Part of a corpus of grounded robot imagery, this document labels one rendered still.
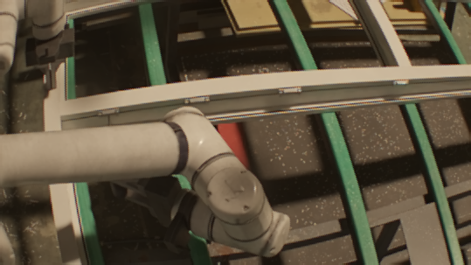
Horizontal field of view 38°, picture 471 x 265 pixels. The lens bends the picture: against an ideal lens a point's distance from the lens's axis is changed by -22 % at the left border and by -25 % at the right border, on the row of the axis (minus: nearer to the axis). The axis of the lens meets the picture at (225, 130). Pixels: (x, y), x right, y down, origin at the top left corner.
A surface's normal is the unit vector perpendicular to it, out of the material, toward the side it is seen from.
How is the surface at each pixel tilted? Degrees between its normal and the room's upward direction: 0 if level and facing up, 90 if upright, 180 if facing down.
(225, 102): 90
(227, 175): 17
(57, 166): 65
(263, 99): 90
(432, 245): 0
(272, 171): 0
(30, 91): 0
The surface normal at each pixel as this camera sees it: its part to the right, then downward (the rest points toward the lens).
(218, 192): -0.22, -0.42
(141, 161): 0.66, 0.29
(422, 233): 0.06, -0.63
